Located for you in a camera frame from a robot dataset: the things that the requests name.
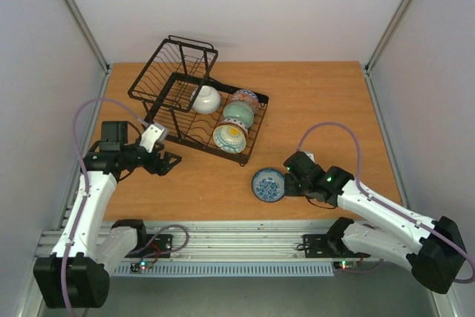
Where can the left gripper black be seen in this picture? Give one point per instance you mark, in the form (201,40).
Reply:
(168,158)

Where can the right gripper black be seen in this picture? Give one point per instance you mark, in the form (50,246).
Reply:
(291,185)

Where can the blue floral white bowl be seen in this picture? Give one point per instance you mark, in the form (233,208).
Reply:
(268,185)

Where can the black wire dish rack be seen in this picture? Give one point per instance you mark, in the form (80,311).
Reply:
(166,86)

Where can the yellow blue patterned bowl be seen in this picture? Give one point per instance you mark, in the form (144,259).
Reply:
(230,138)

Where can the white ceramic bowl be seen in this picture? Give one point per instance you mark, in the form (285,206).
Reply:
(207,100)

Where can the red white patterned bowl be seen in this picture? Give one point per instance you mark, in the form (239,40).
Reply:
(236,122)

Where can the teal green bowl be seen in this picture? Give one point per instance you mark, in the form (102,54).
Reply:
(241,111)

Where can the blue orange patterned bowl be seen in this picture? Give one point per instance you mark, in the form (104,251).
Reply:
(247,96)

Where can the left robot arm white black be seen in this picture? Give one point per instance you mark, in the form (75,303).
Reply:
(77,272)

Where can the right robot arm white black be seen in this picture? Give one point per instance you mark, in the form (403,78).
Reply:
(432,250)

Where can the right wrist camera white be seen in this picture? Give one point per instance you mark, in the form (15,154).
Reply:
(310,155)

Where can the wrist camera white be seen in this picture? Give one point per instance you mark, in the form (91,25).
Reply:
(310,155)
(155,133)

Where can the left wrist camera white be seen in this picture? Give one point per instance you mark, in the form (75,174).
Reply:
(155,133)

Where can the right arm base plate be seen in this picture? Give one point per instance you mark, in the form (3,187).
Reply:
(320,246)

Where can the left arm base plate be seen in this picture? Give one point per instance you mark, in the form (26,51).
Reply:
(163,243)

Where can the grey slotted cable duct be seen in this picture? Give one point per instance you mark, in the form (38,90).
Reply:
(226,269)

